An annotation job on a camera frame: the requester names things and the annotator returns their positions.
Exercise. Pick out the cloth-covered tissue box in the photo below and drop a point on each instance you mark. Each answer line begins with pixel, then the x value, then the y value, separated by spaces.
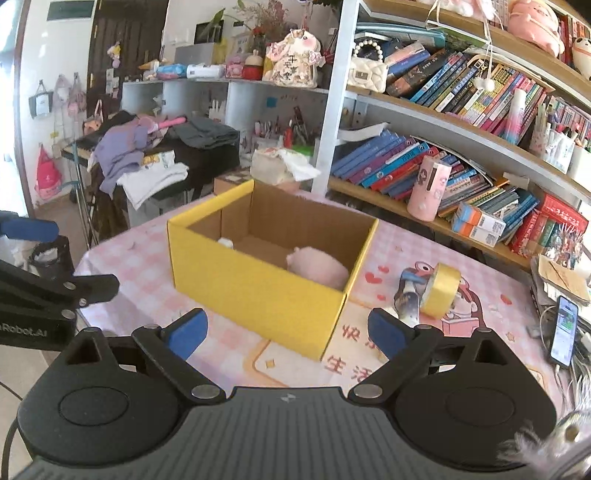
pixel 277 166

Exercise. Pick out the pink umbrella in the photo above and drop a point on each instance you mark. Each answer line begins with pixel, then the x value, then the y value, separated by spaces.
pixel 168 122

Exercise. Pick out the row of red books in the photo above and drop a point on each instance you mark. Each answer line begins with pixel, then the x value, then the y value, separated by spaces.
pixel 549 221

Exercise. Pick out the wooden bookshelf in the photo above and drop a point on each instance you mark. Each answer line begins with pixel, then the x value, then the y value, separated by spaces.
pixel 364 193

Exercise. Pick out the grey storage box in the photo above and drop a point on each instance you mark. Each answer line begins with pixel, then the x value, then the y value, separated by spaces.
pixel 195 53

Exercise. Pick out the pink plush pig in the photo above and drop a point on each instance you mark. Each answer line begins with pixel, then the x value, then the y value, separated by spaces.
pixel 318 270

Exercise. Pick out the blue wipes pack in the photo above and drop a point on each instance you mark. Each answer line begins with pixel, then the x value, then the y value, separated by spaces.
pixel 171 72

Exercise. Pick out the red hanging bag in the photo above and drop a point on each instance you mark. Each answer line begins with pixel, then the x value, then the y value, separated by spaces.
pixel 47 173

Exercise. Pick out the white open book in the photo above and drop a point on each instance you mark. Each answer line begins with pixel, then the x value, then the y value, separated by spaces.
pixel 364 133

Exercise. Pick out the small white item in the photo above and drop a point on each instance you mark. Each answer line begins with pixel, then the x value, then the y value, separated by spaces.
pixel 226 242

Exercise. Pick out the pink gradient tube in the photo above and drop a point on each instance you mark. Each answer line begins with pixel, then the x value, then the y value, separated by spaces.
pixel 518 115

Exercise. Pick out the clear tape roll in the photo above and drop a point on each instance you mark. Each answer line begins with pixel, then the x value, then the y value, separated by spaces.
pixel 441 291

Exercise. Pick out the row of leaning paperback books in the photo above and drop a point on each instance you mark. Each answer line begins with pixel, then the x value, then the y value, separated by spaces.
pixel 466 87

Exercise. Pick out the dark wooden door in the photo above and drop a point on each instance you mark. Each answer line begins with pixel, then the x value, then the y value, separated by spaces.
pixel 124 55

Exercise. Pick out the yellow cardboard box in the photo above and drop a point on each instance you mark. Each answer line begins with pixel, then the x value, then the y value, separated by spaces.
pixel 258 300

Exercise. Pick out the grey fluffy pompom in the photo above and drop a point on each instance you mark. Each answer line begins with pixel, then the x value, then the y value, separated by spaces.
pixel 554 443

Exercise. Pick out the dried flower bouquet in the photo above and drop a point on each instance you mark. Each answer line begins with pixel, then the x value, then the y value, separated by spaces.
pixel 263 18

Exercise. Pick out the white shelf unit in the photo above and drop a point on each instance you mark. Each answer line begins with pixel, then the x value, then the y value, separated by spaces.
pixel 194 97

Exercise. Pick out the white quilted pearl handbag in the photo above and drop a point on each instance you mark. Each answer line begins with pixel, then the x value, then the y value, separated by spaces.
pixel 367 74

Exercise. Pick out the white pen cup with pens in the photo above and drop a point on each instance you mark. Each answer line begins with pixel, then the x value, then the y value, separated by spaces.
pixel 554 143

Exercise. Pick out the white printed t-shirt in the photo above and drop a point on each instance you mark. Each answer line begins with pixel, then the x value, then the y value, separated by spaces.
pixel 152 177

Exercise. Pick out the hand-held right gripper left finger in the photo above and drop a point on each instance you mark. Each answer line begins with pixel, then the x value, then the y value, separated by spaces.
pixel 189 333

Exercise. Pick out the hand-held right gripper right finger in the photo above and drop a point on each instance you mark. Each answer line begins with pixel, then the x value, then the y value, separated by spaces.
pixel 385 333

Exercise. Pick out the pink cylindrical container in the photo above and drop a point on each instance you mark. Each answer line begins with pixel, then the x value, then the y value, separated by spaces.
pixel 429 189

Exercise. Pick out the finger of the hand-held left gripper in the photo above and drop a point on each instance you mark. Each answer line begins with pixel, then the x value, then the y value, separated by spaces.
pixel 78 288
pixel 27 229

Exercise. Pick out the purple garment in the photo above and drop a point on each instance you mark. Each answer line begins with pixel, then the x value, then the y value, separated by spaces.
pixel 120 152

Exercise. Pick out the grey folded clothes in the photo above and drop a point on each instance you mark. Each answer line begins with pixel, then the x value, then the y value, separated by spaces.
pixel 203 131

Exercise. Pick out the pen holders with pens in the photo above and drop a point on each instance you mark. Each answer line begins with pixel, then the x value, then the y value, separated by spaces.
pixel 277 131

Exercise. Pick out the pink doll in patterned dress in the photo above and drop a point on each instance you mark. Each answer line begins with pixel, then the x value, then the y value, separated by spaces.
pixel 295 60

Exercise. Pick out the row of blue purple books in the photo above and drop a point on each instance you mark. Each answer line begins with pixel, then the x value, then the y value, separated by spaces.
pixel 383 161

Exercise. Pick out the small red pink toy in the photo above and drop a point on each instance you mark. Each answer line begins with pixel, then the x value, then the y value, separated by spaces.
pixel 253 67

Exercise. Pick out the orange white blue carton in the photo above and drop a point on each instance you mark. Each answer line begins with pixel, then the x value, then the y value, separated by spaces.
pixel 475 236
pixel 480 217

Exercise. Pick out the large pink plush toy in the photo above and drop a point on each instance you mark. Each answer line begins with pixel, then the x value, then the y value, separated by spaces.
pixel 535 23

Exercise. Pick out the wooden chessboard box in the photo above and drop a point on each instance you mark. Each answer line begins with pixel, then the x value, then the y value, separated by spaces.
pixel 231 182

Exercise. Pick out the black smartphone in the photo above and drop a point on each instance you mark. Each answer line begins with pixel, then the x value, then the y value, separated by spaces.
pixel 564 330

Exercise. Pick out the pink hanging bag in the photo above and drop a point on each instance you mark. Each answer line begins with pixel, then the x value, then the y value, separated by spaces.
pixel 70 97

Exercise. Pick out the white wipes pack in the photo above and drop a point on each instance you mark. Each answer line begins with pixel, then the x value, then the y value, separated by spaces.
pixel 205 71

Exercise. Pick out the green pack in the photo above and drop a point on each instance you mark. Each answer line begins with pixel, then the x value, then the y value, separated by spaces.
pixel 302 149

